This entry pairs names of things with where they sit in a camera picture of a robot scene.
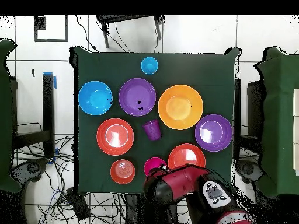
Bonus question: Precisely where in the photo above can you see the blue cup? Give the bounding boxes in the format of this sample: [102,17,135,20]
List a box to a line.
[140,57,159,75]

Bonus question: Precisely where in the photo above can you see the green cloth side table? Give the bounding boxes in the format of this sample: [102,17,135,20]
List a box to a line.
[0,38,22,194]
[254,45,299,199]

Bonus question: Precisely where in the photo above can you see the small orange bowl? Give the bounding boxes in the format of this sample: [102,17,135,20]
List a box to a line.
[110,159,137,186]

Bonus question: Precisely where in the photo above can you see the blue bowl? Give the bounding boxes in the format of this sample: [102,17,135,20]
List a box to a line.
[78,80,114,117]

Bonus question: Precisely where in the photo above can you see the black floor frame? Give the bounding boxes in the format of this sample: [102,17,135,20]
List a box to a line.
[34,15,69,43]

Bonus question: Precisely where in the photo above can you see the black power strip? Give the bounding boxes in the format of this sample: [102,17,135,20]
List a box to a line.
[65,187,91,221]

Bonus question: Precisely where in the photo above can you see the dark green table cloth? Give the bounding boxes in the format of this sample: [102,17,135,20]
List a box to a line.
[69,45,242,194]

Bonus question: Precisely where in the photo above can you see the floor cable tangle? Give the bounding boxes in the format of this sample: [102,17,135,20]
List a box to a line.
[13,135,127,224]

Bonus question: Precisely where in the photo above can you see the purple bowl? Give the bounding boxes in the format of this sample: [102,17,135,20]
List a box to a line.
[118,78,157,117]
[194,114,234,153]

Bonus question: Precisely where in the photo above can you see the pink bowl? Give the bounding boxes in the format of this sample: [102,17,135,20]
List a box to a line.
[143,156,168,177]

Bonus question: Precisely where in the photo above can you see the purple cup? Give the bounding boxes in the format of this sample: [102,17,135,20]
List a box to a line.
[142,119,162,142]

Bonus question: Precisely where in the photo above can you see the black table frame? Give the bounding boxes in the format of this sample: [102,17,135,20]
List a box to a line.
[10,73,55,158]
[233,78,265,159]

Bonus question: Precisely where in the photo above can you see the red bowl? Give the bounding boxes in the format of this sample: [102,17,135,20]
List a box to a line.
[167,143,207,170]
[96,117,135,156]

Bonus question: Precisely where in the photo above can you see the black chair base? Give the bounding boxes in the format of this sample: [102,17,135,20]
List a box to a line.
[9,158,48,185]
[235,159,265,185]

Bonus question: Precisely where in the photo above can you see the white box stack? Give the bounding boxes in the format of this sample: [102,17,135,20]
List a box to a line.
[293,88,299,176]

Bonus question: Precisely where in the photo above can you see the large orange bowl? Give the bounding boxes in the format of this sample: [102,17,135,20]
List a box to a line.
[157,84,204,131]

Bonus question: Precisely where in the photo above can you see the blue tape strip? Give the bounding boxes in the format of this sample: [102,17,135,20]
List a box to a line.
[43,71,57,89]

